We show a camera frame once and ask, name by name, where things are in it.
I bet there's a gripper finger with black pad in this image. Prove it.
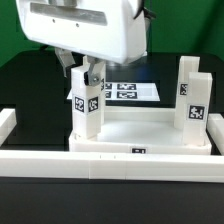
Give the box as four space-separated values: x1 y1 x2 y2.
55 48 75 76
84 57 105 86

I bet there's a white desk tabletop tray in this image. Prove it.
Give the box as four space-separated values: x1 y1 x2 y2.
69 106 211 155

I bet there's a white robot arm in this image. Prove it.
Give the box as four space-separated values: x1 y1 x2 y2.
15 0 156 86

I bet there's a fiducial marker sheet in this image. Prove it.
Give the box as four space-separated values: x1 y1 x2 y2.
66 81 161 102

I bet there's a white U-shaped fence frame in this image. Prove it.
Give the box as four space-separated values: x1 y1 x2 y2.
0 108 224 183

